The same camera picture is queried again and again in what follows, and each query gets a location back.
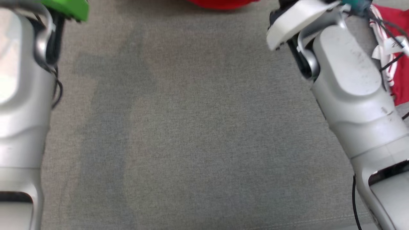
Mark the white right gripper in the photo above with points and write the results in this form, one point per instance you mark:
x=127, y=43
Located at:
x=297, y=19

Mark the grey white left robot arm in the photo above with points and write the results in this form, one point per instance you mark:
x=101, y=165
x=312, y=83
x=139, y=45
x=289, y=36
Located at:
x=19, y=95

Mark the red white number 23 jersey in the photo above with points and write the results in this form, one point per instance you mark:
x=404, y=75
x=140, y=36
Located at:
x=402, y=48

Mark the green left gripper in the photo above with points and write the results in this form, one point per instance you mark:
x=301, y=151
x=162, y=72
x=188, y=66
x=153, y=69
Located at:
x=70, y=8

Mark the red shorts white hem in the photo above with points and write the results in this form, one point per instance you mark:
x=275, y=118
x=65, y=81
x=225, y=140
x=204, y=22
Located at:
x=220, y=3

